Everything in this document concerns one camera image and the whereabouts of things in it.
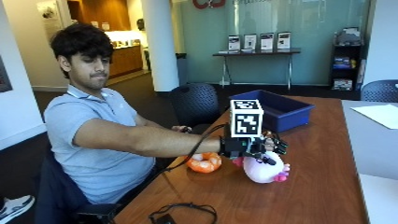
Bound white and pink plush toy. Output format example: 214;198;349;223
231;151;291;185

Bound blue plastic bin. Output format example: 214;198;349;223
227;90;315;133

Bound white marker cube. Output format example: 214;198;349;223
228;99;264;139

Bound orange shrimp plush toy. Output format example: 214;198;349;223
183;151;223;175

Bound black mesh chair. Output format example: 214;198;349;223
167;82;220;129

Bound white paper sheet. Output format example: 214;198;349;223
349;104;398;131

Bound black shelf unit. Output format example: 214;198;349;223
328;43;367;92

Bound dark narrow side table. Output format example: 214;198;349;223
211;48;302;91

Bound grey mesh chair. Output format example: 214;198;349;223
359;79;398;104

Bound framed display sheet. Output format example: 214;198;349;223
226;35;240;52
258;32;275;51
242;33;258;51
275;31;292;50

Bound grey trash bin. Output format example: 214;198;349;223
174;52;188;87

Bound small black device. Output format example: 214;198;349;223
154;214;178;224

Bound the person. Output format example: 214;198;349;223
42;22;224;205

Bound wooden counter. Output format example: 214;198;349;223
106;45;143;79

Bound dark blue office chair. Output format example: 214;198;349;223
33;148;122;224

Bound white sneaker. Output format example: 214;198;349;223
0;194;37;224

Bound black glove cable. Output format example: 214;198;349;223
154;123;228;180

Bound black looped cable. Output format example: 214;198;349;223
147;202;218;224

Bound dark wall picture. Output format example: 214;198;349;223
0;55;13;94

